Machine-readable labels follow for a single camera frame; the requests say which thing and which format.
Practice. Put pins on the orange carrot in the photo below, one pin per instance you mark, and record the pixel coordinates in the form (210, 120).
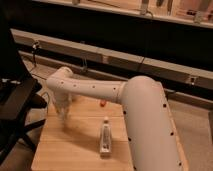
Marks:
(102, 103)

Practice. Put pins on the black office chair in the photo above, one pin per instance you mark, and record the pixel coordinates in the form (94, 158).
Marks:
(14, 107)

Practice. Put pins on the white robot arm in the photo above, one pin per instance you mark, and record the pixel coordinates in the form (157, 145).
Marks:
(152, 137)

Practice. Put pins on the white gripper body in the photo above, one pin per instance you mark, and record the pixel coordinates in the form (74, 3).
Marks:
(62, 102)

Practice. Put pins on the clear plastic bottle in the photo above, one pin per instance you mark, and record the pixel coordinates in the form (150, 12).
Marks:
(105, 138)

